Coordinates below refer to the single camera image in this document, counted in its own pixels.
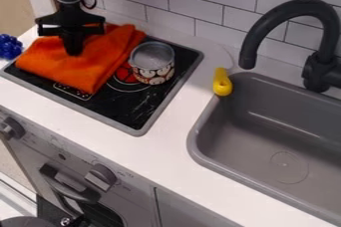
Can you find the toy sink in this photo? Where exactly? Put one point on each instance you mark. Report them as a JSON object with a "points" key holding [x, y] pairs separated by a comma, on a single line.
{"points": [[275, 144]]}

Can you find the blue toy grapes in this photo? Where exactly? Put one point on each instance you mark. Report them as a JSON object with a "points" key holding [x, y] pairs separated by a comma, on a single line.
{"points": [[9, 46]]}

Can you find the silver can with mushroom print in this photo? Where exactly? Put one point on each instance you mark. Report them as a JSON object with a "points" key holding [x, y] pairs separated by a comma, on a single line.
{"points": [[152, 62]]}

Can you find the toy stove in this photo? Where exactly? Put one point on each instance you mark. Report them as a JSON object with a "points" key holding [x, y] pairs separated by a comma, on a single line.
{"points": [[128, 98]]}

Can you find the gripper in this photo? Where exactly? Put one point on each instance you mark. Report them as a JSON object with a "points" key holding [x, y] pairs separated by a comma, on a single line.
{"points": [[70, 22]]}

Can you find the yellow toy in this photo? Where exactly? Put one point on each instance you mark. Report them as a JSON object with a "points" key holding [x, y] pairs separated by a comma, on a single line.
{"points": [[221, 82]]}

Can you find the orange cloth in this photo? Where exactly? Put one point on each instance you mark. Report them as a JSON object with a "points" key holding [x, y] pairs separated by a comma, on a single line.
{"points": [[75, 55]]}

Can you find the black tap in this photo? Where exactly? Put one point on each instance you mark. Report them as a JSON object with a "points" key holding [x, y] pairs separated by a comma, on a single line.
{"points": [[306, 38]]}

